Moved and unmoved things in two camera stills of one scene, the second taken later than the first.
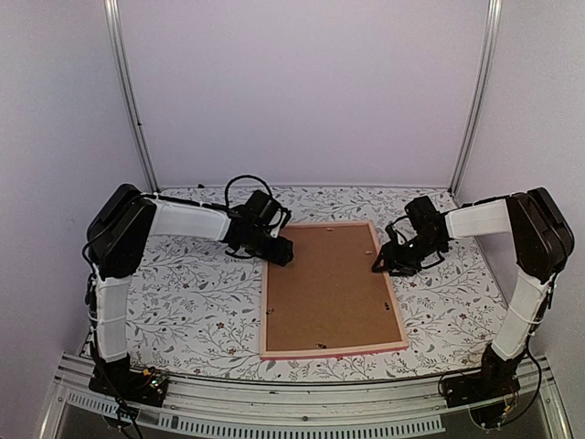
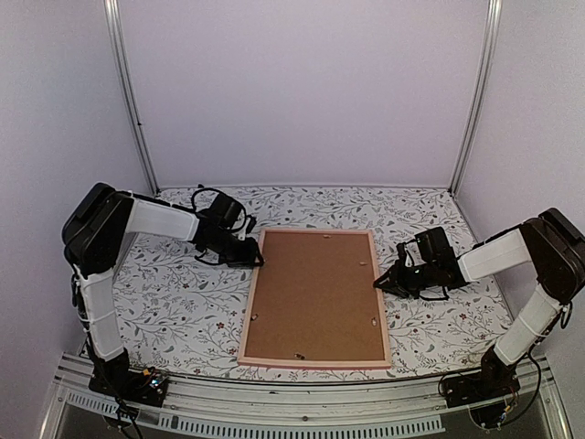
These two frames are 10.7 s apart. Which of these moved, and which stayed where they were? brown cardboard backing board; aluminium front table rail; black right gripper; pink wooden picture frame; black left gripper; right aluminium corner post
Moved: pink wooden picture frame; black left gripper; black right gripper
Stayed: aluminium front table rail; brown cardboard backing board; right aluminium corner post
